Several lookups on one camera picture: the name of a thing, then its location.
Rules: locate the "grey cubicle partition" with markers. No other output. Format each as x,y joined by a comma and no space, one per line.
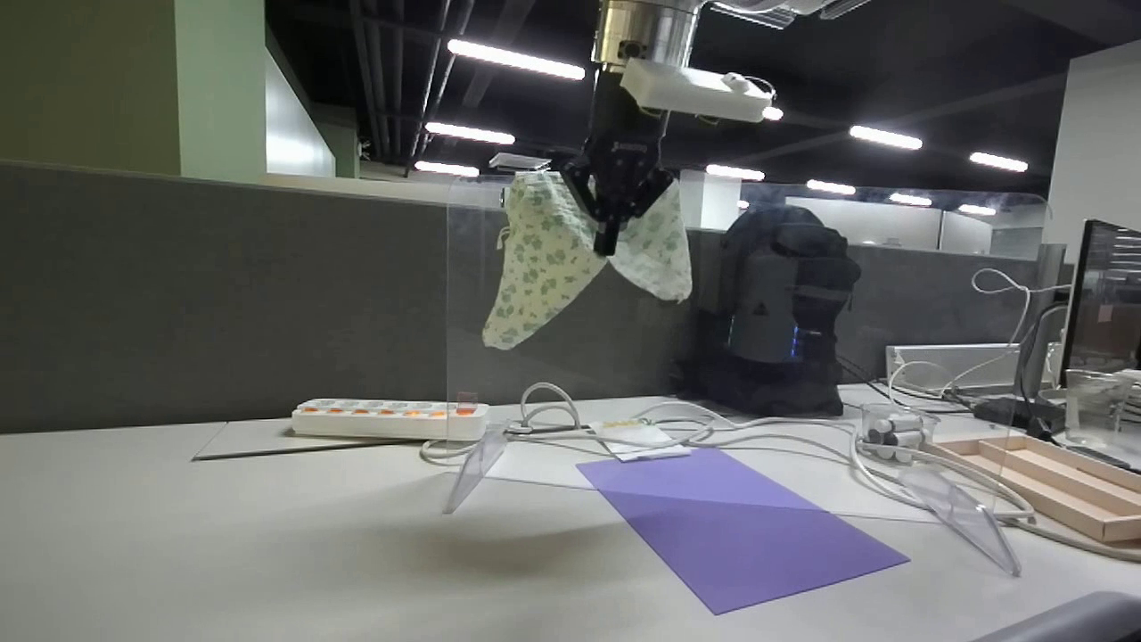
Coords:
158,299

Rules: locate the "green pillar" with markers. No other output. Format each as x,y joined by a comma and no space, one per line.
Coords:
155,86

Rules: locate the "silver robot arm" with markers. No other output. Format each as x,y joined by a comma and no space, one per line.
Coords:
642,29

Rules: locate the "black computer monitor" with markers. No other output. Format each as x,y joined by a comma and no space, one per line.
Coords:
1104,321

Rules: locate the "clear acrylic glass screen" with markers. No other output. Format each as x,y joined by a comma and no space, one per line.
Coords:
925,481

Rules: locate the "white plug adapters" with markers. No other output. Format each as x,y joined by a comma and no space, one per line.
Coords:
892,437

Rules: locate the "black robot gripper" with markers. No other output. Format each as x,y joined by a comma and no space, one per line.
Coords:
618,169

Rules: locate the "wooden tray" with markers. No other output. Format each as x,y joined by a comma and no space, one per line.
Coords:
1076,490

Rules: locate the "purple paper sheet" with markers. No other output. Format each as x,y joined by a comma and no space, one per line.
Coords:
732,534

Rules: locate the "white power strip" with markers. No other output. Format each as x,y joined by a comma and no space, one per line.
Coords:
389,417

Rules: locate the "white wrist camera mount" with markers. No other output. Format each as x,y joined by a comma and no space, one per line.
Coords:
694,90

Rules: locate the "black backpack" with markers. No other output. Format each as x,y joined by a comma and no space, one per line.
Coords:
767,331

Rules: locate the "white green patterned towel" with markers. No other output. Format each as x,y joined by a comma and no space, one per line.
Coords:
549,254

